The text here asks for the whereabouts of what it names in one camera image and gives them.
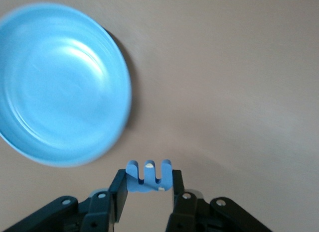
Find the blue plate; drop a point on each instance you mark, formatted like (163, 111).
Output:
(62, 87)

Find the brown table mat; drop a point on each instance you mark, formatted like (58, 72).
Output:
(224, 67)

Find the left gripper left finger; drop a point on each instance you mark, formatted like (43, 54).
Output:
(99, 209)

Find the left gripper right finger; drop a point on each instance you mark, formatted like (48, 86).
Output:
(189, 212)

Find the blue letter m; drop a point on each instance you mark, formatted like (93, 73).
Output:
(149, 184)

